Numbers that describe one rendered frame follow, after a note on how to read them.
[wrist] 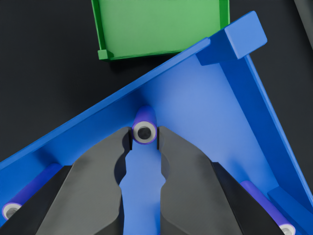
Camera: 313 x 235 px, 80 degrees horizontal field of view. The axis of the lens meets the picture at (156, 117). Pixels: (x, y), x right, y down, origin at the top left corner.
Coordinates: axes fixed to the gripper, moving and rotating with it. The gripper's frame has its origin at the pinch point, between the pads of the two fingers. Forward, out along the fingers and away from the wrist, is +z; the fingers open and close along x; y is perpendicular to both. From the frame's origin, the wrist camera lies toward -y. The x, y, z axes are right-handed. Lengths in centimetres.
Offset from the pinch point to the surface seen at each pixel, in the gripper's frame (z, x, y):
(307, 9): 40, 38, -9
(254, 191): 2.0, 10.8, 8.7
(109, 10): 41.9, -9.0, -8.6
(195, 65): 7.2, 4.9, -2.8
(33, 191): 0.1, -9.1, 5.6
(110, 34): 40.5, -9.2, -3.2
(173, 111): 6.1, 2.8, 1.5
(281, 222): -1.9, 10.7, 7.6
